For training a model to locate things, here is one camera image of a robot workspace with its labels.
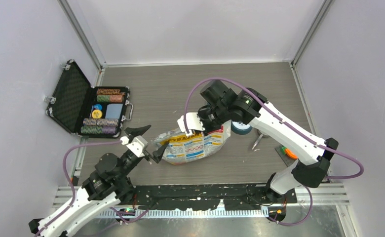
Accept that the black foam-lined case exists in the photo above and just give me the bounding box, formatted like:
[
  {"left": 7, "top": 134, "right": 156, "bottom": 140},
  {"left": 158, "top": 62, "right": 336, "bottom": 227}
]
[{"left": 44, "top": 59, "right": 134, "bottom": 138}]

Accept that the teal double pet bowl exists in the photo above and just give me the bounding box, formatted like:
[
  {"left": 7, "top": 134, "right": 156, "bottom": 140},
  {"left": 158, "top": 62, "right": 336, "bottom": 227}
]
[{"left": 231, "top": 121, "right": 252, "bottom": 135}]

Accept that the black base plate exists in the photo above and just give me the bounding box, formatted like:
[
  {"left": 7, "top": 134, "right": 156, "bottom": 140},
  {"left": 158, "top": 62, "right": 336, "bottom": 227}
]
[{"left": 119, "top": 183, "right": 297, "bottom": 211}]

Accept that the white yellow pet food bag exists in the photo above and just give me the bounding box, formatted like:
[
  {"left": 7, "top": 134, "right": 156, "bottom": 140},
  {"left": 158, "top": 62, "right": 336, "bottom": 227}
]
[{"left": 152, "top": 120, "right": 231, "bottom": 165}]

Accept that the striped poker chip stack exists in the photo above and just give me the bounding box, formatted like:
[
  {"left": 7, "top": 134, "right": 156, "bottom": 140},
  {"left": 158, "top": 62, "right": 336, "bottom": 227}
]
[{"left": 82, "top": 118, "right": 119, "bottom": 126}]

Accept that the green striped chip stack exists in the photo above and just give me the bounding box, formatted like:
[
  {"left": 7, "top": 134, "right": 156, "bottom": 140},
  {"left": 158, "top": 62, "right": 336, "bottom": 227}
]
[{"left": 80, "top": 126, "right": 117, "bottom": 135}]

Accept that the blue poker chip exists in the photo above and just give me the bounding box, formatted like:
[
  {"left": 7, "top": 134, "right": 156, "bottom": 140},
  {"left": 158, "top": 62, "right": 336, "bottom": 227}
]
[{"left": 92, "top": 104, "right": 102, "bottom": 111}]

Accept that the brown poker chip stack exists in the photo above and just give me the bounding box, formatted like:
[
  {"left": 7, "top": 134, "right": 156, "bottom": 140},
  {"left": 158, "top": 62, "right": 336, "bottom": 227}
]
[{"left": 96, "top": 88, "right": 121, "bottom": 95}]

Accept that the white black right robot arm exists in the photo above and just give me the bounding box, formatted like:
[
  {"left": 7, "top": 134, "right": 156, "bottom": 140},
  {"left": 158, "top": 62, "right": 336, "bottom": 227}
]
[{"left": 198, "top": 80, "right": 339, "bottom": 203}]

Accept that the green poker chip stack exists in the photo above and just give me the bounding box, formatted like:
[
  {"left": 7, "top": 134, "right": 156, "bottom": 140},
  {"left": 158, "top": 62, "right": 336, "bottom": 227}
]
[{"left": 96, "top": 95, "right": 124, "bottom": 103}]

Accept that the orange toy brick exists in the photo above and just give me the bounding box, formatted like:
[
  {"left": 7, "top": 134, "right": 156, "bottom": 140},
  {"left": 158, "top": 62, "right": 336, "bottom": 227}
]
[{"left": 284, "top": 148, "right": 298, "bottom": 159}]

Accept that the yellow poker chip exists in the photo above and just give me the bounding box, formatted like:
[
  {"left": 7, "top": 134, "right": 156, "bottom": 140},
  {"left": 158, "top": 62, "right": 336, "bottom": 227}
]
[{"left": 90, "top": 109, "right": 103, "bottom": 119}]

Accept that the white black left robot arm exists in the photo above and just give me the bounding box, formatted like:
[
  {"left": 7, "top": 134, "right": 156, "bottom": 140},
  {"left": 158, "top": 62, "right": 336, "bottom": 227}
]
[{"left": 29, "top": 125, "right": 169, "bottom": 237}]

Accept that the green toy brick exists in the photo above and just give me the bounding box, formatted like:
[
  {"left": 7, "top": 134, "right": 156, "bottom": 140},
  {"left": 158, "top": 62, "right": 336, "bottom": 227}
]
[{"left": 281, "top": 146, "right": 287, "bottom": 155}]

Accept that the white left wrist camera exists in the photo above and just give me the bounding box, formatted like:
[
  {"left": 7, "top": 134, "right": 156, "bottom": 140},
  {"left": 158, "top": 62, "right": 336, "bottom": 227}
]
[{"left": 119, "top": 136, "right": 148, "bottom": 158}]

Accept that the light blue card deck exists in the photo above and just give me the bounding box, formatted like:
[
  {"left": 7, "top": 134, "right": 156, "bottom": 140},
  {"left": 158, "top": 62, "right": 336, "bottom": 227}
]
[{"left": 105, "top": 104, "right": 123, "bottom": 119}]

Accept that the metal food scoop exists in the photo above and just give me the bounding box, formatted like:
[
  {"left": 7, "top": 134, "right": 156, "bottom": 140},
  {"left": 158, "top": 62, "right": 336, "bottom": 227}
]
[{"left": 251, "top": 130, "right": 270, "bottom": 150}]

